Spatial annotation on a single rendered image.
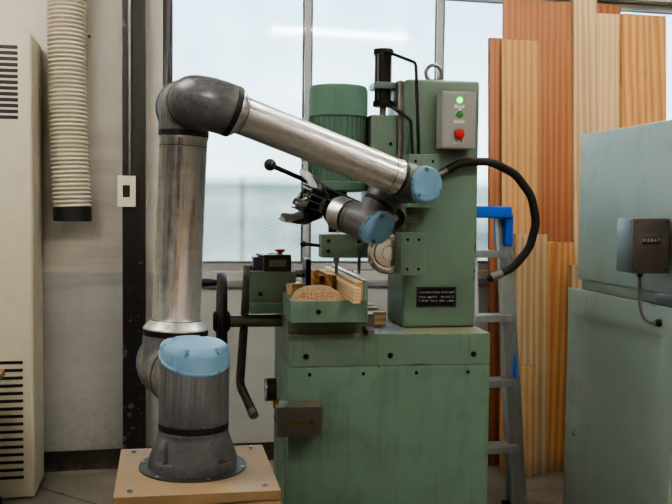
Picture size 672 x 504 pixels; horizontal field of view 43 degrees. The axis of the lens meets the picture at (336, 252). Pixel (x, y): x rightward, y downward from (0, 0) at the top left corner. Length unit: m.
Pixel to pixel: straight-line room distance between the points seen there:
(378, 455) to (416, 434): 0.12
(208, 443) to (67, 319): 2.03
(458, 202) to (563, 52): 1.74
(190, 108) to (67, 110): 1.75
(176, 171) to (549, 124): 2.41
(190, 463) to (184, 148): 0.69
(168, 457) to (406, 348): 0.82
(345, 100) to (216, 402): 1.03
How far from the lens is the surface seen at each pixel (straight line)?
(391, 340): 2.39
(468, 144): 2.47
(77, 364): 3.83
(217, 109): 1.86
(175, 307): 1.98
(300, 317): 2.28
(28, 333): 3.52
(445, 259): 2.52
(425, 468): 2.50
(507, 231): 3.33
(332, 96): 2.49
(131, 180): 3.65
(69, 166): 3.58
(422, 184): 2.05
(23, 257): 3.50
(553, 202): 4.03
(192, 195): 1.97
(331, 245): 2.52
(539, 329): 3.83
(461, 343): 2.44
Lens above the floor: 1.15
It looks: 3 degrees down
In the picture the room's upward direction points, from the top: 1 degrees clockwise
